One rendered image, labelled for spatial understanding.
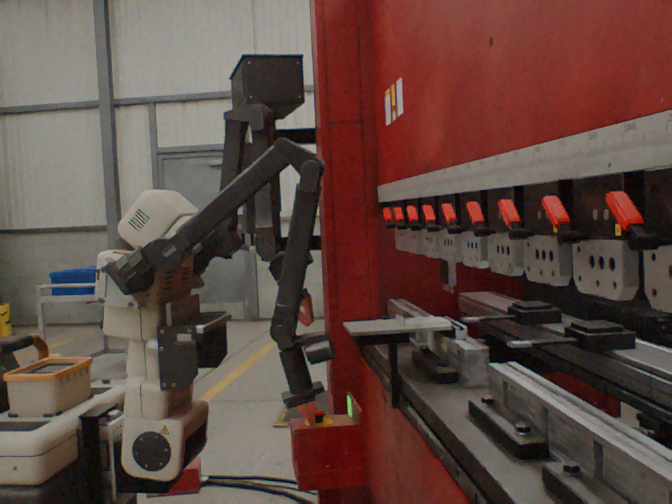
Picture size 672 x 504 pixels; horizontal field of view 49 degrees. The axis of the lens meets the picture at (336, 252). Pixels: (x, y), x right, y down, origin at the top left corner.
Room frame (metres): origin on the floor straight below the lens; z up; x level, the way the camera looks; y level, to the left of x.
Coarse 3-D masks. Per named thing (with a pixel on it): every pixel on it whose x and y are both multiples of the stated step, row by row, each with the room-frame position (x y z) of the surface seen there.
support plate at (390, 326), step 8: (376, 320) 2.04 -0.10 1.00; (384, 320) 2.03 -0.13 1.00; (392, 320) 2.02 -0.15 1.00; (352, 328) 1.91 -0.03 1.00; (360, 328) 1.91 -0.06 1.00; (368, 328) 1.90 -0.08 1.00; (376, 328) 1.90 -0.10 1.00; (384, 328) 1.89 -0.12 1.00; (392, 328) 1.88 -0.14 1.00; (400, 328) 1.88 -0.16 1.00; (408, 328) 1.87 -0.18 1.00; (416, 328) 1.87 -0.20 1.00; (424, 328) 1.87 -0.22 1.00; (432, 328) 1.88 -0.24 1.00; (440, 328) 1.88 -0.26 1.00; (448, 328) 1.88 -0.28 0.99
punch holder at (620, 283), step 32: (576, 192) 1.06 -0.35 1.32; (608, 192) 0.96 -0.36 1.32; (640, 192) 0.93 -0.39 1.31; (576, 224) 1.06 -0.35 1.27; (608, 224) 0.96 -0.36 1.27; (576, 256) 1.06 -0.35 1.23; (608, 256) 0.96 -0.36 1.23; (640, 256) 0.93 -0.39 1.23; (608, 288) 0.96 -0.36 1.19; (640, 288) 0.93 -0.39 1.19
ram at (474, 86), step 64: (384, 0) 2.51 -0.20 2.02; (448, 0) 1.71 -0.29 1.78; (512, 0) 1.30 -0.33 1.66; (576, 0) 1.04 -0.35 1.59; (640, 0) 0.87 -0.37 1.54; (384, 64) 2.56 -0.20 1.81; (448, 64) 1.73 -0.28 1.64; (512, 64) 1.31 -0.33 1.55; (576, 64) 1.05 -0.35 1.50; (640, 64) 0.88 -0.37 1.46; (384, 128) 2.61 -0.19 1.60; (448, 128) 1.75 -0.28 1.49; (512, 128) 1.32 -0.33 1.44; (576, 128) 1.06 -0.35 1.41; (448, 192) 1.77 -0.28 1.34
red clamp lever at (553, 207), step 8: (544, 200) 1.08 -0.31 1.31; (552, 200) 1.07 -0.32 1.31; (544, 208) 1.08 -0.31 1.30; (552, 208) 1.06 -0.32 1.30; (560, 208) 1.06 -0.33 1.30; (552, 216) 1.05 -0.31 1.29; (560, 216) 1.04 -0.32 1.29; (552, 224) 1.05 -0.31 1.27; (560, 224) 1.04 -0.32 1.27; (568, 224) 1.04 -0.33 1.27; (560, 232) 1.02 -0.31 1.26; (568, 232) 1.02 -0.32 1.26; (576, 232) 1.02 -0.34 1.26; (560, 240) 1.01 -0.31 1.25; (568, 240) 1.01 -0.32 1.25; (576, 240) 1.01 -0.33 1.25; (584, 240) 1.02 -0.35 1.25
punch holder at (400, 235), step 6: (396, 204) 2.43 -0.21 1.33; (402, 204) 2.33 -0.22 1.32; (402, 210) 2.34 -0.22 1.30; (396, 222) 2.45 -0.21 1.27; (396, 228) 2.44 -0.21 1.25; (396, 234) 2.44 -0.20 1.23; (402, 234) 2.35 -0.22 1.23; (396, 240) 2.45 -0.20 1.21; (402, 240) 2.34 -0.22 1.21; (396, 246) 2.45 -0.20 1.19; (402, 246) 2.35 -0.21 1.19
